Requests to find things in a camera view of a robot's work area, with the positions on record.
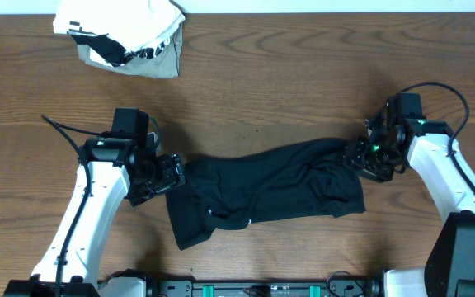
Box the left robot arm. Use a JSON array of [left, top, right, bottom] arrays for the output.
[[4, 108, 186, 297]]

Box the black t-shirt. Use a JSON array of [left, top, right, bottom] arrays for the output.
[[166, 138, 365, 250]]

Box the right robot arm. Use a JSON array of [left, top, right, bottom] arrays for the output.
[[343, 92, 475, 296]]

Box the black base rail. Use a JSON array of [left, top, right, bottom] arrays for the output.
[[99, 276, 383, 297]]

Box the grey-beige folded garment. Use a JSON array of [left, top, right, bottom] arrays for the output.
[[78, 25, 183, 78]]

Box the black and white garment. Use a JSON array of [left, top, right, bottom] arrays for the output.
[[67, 21, 180, 67]]

